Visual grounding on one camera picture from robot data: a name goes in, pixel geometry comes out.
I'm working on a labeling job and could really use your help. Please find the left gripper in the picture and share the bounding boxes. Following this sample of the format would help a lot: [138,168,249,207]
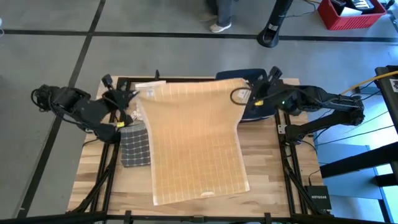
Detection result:
[101,73,139,128]

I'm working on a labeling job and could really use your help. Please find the yellow cable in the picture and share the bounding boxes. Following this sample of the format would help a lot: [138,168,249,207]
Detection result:
[341,70,398,96]

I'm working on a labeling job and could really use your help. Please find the black Netgear network switch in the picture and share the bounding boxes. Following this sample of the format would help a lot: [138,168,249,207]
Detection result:
[303,185,333,211]

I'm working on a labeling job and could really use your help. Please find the white red-striped towel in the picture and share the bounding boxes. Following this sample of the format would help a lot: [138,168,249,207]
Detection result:
[129,80,167,122]

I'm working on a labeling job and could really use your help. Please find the red plastic crate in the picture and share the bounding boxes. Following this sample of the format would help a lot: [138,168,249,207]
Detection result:
[317,0,388,31]

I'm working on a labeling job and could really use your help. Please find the black keyboard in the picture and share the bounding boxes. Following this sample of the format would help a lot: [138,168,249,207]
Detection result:
[348,0,376,12]

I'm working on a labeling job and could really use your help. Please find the white box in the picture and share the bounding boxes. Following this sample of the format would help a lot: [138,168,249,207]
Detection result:
[340,6,364,17]

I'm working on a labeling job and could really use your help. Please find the black cabinet with sticker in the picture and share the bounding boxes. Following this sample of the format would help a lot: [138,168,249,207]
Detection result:
[374,65,398,175]

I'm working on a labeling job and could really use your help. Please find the person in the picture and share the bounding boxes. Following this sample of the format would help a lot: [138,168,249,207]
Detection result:
[206,0,234,34]

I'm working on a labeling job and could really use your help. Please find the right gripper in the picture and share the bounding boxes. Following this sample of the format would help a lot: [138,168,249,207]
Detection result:
[248,66,285,108]

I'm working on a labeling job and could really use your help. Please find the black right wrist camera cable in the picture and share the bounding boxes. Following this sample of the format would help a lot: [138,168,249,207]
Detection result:
[229,87,253,106]

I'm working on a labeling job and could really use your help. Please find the black floor cable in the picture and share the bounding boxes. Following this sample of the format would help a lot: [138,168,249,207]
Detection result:
[315,124,395,144]

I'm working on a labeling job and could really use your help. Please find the black metal table frame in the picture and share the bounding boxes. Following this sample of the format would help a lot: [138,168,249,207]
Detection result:
[67,70,333,224]

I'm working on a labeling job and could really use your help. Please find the black stand base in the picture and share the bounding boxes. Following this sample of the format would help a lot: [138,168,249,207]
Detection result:
[256,0,295,49]

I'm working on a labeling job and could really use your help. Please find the navy white striped fabric basket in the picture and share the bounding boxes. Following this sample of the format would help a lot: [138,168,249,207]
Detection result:
[215,68,277,123]

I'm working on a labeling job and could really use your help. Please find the light blue table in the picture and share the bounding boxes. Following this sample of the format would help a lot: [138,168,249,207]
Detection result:
[313,141,398,224]

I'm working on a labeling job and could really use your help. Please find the orange checked towel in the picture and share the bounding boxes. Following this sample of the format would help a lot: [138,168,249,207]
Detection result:
[136,77,251,207]

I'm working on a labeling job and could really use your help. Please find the black diagonal beam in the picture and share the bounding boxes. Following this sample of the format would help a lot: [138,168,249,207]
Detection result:
[320,141,398,179]

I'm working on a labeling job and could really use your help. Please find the grey checked towel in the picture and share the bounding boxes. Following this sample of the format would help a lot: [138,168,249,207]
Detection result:
[119,122,152,168]

